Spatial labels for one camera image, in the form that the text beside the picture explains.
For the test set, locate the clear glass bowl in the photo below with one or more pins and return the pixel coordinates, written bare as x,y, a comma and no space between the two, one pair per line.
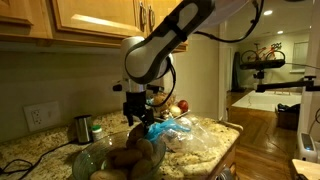
85,161

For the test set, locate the black hanging bag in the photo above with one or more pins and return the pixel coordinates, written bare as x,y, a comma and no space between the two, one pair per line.
236,73

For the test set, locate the wooden lower cabinet front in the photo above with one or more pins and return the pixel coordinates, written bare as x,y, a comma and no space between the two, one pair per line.
223,165

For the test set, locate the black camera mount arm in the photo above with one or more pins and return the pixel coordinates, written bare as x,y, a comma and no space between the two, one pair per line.
286,85

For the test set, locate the brown potato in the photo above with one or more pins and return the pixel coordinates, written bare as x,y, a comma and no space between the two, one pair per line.
128,158
140,168
108,174
145,147

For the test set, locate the yellow onion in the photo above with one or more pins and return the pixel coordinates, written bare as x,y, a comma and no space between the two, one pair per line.
175,111

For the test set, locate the wooden upper cabinets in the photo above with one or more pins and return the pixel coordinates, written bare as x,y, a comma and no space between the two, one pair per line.
96,16

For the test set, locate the red apple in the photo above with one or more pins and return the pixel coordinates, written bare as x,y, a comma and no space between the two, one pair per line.
183,105

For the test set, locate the stainless steel cup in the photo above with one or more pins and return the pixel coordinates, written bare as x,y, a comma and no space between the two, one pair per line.
83,129

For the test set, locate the recessed ceiling light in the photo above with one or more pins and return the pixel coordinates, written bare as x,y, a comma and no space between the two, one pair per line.
280,32
267,12

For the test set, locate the blue clear plastic potato bag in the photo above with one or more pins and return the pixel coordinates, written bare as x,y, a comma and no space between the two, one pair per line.
163,128

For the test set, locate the white fruit tray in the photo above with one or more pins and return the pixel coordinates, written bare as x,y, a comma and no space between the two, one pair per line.
181,115

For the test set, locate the light wooden board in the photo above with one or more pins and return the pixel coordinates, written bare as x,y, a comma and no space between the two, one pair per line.
308,168

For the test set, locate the small green-capped bottle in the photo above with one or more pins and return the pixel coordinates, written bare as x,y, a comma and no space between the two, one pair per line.
97,133

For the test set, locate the white table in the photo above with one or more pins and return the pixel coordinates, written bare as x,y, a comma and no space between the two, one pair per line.
266,100

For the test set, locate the white appliance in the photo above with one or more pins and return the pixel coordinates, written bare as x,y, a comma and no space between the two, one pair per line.
306,148

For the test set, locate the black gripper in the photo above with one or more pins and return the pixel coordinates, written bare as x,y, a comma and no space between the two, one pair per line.
136,103

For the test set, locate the black bin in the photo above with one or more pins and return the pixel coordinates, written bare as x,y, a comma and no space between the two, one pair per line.
288,116

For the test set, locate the white room window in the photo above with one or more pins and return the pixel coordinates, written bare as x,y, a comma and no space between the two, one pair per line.
300,55

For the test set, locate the black stereo camera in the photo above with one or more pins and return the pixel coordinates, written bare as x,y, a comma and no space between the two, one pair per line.
263,65

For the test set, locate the red bicycle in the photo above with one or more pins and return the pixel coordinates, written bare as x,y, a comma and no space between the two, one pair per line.
263,53

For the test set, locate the white wall outlet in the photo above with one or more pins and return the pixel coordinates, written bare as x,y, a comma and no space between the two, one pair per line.
41,116

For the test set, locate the tan potato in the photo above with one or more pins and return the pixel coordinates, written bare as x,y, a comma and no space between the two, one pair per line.
136,133

